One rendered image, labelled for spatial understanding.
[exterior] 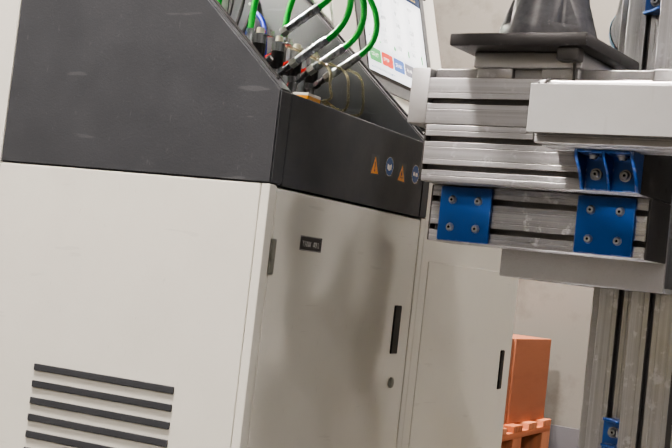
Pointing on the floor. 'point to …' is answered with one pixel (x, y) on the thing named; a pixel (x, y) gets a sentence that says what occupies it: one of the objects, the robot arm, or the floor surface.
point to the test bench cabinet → (133, 308)
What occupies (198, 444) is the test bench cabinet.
